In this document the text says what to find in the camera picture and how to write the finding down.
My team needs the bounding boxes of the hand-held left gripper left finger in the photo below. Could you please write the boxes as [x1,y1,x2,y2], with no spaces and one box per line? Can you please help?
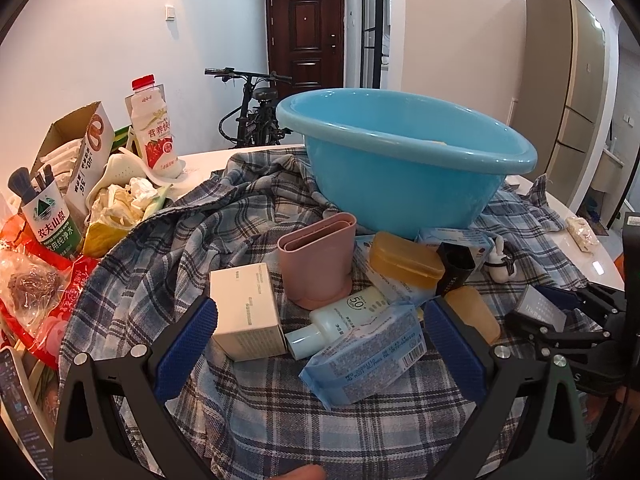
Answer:
[52,296,221,480]

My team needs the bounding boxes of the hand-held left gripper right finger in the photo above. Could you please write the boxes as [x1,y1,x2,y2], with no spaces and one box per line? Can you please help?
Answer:
[422,296,590,480]

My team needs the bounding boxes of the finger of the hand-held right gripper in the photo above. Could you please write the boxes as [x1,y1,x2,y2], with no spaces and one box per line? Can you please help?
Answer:
[504,310,616,362]
[542,282,628,318]

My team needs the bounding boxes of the grey card box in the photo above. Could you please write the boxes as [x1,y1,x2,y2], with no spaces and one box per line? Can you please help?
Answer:
[515,284,568,333]

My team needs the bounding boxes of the blue plastic basin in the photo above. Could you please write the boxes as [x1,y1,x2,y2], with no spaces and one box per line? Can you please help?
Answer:
[276,88,538,241]

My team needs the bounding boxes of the person's left hand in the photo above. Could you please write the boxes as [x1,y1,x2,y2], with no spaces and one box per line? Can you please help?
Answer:
[270,465,326,480]

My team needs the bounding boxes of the tan soap bar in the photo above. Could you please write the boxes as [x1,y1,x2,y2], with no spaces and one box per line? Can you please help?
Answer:
[444,286,502,346]

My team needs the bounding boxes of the clear snack packet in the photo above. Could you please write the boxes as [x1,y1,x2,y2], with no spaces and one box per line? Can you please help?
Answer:
[567,216,601,251]

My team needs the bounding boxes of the white carton box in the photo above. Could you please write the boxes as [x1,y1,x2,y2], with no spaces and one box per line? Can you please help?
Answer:
[209,263,288,362]

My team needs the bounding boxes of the small white figurine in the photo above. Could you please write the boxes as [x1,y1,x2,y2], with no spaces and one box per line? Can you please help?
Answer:
[486,236,516,283]

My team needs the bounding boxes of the small black box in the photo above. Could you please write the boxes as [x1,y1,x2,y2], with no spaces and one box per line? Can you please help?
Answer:
[436,241,476,296]

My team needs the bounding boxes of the blue wet wipes packet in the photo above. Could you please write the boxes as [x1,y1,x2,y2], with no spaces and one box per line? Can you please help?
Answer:
[299,305,427,411]

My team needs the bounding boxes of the yellow soap box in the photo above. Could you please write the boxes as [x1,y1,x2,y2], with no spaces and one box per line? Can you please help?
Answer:
[369,231,446,291]

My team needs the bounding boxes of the pale blue sunscreen bottle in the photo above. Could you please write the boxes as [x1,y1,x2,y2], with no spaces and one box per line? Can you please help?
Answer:
[285,287,391,359]

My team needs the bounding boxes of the plaid cloth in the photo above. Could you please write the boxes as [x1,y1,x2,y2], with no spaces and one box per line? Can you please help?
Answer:
[59,147,608,480]

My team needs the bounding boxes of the red plastic bag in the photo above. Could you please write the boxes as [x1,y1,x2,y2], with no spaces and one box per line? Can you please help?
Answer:
[0,210,101,361]

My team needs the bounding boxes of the beige low cabinet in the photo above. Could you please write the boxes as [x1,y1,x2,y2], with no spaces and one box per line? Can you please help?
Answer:
[580,147,626,231]

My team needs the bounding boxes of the yellow snack bag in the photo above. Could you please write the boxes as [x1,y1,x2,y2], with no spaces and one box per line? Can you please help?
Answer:
[82,220,133,258]

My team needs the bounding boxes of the pink toothbrush holder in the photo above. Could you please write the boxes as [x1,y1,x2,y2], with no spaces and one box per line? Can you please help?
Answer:
[277,212,357,311]

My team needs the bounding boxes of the crumpled pale wrapper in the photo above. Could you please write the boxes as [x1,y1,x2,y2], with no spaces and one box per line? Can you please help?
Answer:
[90,176,168,228]

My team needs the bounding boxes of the clear bag with scrubber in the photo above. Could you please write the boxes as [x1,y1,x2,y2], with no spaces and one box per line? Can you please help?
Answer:
[0,250,71,356]

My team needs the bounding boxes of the dark printed box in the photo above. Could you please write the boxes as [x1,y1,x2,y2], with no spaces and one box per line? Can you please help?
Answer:
[0,347,56,456]

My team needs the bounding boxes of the green label cut bottle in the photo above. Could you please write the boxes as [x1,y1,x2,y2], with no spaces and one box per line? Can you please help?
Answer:
[20,187,83,261]

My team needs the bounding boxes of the white perforated clog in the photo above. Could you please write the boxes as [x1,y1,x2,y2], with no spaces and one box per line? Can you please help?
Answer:
[86,152,173,211]

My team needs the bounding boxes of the beige refrigerator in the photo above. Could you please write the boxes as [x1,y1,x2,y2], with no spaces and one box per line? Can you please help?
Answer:
[509,0,621,203]

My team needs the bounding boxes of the red cap milk bottle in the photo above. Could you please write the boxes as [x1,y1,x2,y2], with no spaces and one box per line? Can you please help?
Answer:
[125,74,187,178]

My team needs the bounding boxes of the open cardboard box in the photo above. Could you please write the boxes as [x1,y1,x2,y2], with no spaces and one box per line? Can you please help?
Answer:
[30,101,117,216]

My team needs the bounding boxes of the dark makeup brushes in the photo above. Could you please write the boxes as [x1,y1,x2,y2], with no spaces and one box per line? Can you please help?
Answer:
[31,164,56,195]

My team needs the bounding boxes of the white paper sachets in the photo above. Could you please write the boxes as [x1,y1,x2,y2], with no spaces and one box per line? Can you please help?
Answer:
[37,137,83,186]

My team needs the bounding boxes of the grey makeup brush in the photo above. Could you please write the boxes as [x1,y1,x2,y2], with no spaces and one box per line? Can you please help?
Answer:
[7,167,38,203]

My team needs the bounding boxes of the black bicycle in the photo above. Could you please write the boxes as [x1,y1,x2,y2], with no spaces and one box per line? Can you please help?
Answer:
[204,66,293,150]

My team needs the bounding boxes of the brown entrance door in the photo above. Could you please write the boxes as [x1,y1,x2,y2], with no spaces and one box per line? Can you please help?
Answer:
[265,0,346,91]

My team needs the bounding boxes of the black framed glass door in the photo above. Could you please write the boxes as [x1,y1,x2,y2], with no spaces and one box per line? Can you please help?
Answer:
[360,0,393,91]

